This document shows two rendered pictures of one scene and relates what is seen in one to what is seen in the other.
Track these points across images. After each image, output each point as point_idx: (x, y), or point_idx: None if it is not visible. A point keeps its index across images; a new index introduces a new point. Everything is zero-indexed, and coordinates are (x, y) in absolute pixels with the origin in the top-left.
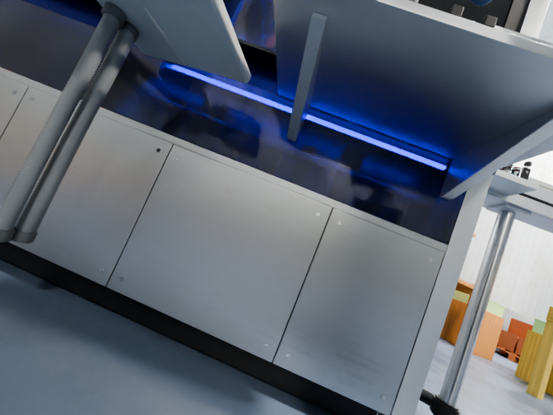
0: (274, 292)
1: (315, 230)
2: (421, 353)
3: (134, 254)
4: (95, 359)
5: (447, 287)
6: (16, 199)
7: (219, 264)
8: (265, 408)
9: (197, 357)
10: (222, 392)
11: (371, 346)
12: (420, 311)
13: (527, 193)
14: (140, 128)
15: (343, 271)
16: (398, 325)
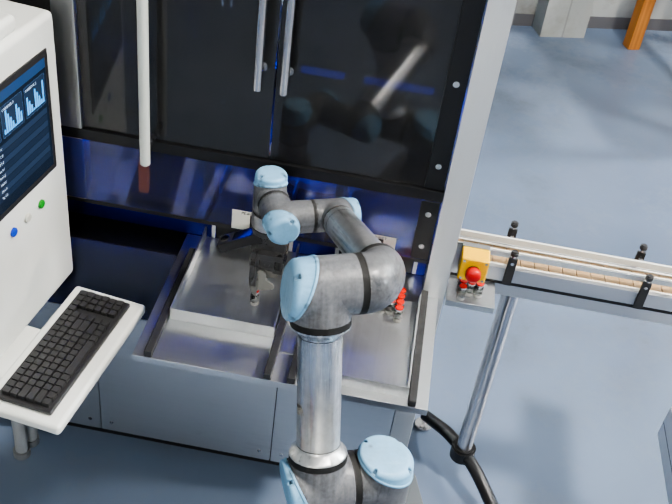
0: (251, 418)
1: None
2: None
3: (111, 404)
4: (129, 494)
5: None
6: (22, 438)
7: (192, 404)
8: (270, 491)
9: (206, 458)
10: (232, 488)
11: (351, 443)
12: (389, 418)
13: (517, 282)
14: (51, 307)
15: None
16: (371, 428)
